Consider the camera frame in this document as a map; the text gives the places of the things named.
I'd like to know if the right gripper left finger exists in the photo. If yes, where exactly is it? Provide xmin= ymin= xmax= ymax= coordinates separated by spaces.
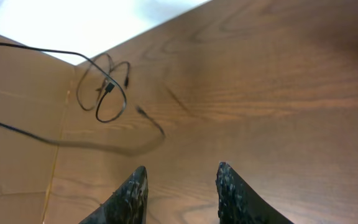
xmin=80 ymin=166 xmax=149 ymax=224

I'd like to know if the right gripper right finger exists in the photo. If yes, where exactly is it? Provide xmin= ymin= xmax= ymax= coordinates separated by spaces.
xmin=216 ymin=162 xmax=291 ymax=224

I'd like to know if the black USB cable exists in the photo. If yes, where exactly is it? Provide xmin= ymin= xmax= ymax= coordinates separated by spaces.
xmin=0 ymin=42 xmax=132 ymax=124

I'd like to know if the cardboard side panel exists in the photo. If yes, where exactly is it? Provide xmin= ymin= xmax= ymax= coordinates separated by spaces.
xmin=0 ymin=36 xmax=75 ymax=223

